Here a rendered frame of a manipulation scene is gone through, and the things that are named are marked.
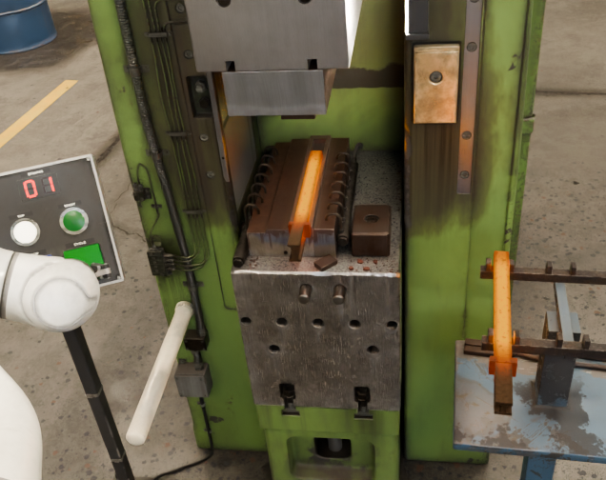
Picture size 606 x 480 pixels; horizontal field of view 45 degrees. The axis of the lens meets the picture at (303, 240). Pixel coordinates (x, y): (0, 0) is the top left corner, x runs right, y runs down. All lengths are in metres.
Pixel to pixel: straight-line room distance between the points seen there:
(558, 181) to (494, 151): 2.05
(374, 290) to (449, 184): 0.30
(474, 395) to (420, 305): 0.37
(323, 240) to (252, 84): 0.40
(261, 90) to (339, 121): 0.58
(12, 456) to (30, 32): 5.40
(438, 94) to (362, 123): 0.48
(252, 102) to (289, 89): 0.08
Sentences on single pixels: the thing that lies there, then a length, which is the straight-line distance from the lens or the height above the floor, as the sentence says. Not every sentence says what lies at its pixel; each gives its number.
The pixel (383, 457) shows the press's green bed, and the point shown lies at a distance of 2.07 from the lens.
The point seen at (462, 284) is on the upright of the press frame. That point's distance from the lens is 1.87.
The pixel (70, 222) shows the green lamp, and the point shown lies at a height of 1.09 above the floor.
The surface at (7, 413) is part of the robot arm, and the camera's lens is 0.85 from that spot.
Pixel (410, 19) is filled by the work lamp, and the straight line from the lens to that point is 1.49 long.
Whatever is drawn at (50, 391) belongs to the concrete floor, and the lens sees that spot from 2.84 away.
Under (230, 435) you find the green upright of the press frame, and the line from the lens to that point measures 2.40.
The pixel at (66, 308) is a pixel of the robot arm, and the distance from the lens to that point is 1.07.
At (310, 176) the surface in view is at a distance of 1.76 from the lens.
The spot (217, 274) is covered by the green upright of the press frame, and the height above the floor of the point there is 0.74.
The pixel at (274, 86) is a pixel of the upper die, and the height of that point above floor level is 1.33.
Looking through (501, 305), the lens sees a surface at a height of 0.98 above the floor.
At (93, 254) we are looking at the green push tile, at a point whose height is 1.02.
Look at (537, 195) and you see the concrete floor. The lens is 3.58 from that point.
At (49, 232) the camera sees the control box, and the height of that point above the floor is 1.08.
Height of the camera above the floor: 1.92
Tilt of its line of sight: 36 degrees down
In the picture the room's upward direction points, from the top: 6 degrees counter-clockwise
